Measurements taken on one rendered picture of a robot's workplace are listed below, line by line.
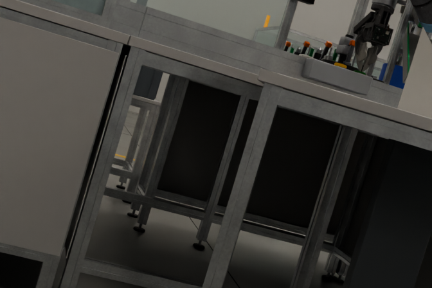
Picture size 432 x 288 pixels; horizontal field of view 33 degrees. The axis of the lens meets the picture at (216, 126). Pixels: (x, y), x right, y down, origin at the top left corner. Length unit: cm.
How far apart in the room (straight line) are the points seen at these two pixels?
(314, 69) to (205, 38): 35
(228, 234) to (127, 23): 79
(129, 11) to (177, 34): 16
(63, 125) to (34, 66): 19
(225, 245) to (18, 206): 70
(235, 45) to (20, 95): 67
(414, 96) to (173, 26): 77
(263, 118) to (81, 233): 74
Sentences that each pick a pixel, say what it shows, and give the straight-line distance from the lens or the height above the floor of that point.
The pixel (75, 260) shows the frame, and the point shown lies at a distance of 228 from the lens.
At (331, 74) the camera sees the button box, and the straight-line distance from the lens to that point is 234.
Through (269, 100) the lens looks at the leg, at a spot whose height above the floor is 79.
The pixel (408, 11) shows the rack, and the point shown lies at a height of 125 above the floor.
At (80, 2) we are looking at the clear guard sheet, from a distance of 223.
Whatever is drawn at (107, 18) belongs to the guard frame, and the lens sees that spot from 223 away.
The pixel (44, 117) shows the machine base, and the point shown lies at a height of 56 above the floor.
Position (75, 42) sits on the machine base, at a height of 79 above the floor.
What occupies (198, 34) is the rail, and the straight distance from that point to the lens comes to 229.
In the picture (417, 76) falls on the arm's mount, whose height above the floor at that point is 96.
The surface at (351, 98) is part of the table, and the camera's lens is 176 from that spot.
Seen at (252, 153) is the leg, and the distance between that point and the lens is 179.
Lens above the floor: 78
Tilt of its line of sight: 3 degrees down
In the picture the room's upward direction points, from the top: 17 degrees clockwise
